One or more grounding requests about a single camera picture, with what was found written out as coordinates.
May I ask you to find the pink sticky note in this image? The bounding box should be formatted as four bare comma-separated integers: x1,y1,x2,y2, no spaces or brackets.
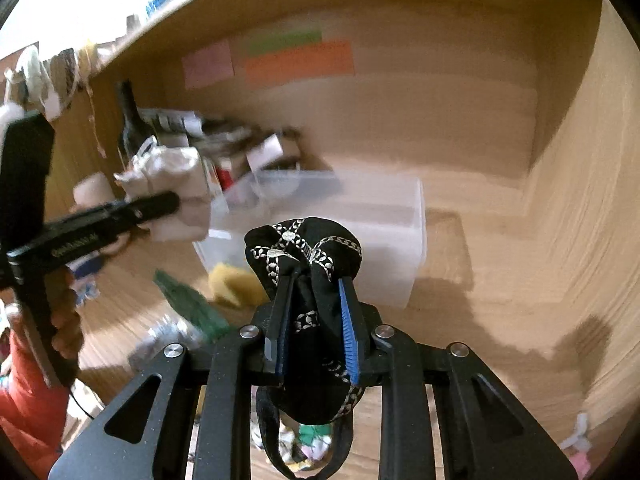
181,40,234,90

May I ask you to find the orange red sleeve forearm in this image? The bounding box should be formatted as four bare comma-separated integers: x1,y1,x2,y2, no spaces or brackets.
0,333,70,479

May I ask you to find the green sticky note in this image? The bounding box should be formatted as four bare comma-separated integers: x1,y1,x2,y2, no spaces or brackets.
245,29,322,58

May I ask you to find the orange sticky note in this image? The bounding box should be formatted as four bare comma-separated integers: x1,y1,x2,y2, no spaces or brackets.
244,40,355,88

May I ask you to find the black cap white pattern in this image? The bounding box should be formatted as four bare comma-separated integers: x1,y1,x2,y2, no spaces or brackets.
244,217,364,479

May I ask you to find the cream mug with handle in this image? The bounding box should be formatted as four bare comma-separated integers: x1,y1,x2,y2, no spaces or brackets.
73,172,115,208

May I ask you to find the floral white cloth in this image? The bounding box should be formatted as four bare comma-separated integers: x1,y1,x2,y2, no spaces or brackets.
279,422,333,472

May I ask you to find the pink white paw toy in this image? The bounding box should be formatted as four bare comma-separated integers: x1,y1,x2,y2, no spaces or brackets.
560,412,592,480

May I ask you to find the dark wine bottle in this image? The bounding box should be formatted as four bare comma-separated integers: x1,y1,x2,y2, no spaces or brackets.
117,79,154,162

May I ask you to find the clear plastic storage bin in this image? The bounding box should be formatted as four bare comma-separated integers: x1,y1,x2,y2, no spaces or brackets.
192,169,428,310

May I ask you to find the beige cloth pouch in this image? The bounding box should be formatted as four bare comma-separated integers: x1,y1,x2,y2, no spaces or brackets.
114,136,212,242

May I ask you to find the yellow sponge block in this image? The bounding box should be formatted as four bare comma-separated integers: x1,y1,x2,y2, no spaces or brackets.
208,262,269,309

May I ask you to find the stack of newspapers and books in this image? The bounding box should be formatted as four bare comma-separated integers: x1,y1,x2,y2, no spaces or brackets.
138,108,259,158

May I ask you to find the green knitted cloth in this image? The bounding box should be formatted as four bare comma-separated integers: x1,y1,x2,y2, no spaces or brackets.
153,269,232,342

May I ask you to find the person's left hand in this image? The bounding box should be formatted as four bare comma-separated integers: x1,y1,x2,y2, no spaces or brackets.
4,264,86,386

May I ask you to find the blue white paper card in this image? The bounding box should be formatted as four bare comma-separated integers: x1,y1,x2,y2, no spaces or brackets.
67,252,106,307

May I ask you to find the small white cardboard box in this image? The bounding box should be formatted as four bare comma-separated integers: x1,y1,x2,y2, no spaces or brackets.
246,134,285,171

